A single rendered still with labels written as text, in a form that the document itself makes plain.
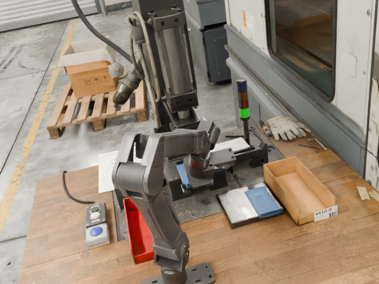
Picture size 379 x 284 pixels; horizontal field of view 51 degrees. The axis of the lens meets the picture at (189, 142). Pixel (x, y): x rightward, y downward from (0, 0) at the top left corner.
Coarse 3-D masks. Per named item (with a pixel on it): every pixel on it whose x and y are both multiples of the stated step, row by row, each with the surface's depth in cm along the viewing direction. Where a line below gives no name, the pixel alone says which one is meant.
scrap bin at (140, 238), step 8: (128, 200) 133; (128, 208) 134; (136, 208) 135; (128, 216) 130; (136, 216) 132; (128, 224) 121; (136, 224) 129; (144, 224) 128; (128, 232) 118; (136, 232) 125; (144, 232) 125; (136, 240) 122; (144, 240) 122; (152, 240) 121; (136, 248) 119; (144, 248) 118; (152, 248) 118; (136, 256) 113; (144, 256) 113; (152, 256) 114
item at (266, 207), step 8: (248, 192) 131; (256, 192) 130; (264, 192) 130; (256, 200) 127; (264, 200) 126; (272, 200) 125; (256, 208) 123; (264, 208) 123; (272, 208) 122; (280, 208) 118; (264, 216) 120
